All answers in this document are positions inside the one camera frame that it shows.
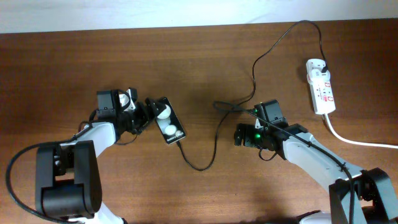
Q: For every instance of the black Galaxy flip phone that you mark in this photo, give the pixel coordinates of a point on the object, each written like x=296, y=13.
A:
x=168, y=123

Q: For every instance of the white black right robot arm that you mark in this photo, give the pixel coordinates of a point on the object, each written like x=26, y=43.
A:
x=356, y=195

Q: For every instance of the white charger adapter plug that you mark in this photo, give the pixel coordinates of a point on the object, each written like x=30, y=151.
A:
x=316, y=64

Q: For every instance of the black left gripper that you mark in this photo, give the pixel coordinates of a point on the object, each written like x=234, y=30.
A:
x=146, y=117

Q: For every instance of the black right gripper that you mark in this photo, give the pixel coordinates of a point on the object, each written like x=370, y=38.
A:
x=249, y=139

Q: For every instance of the white power strip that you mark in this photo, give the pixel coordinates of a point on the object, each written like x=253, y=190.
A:
x=321, y=92

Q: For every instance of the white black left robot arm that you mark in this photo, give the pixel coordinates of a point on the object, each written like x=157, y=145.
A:
x=67, y=183

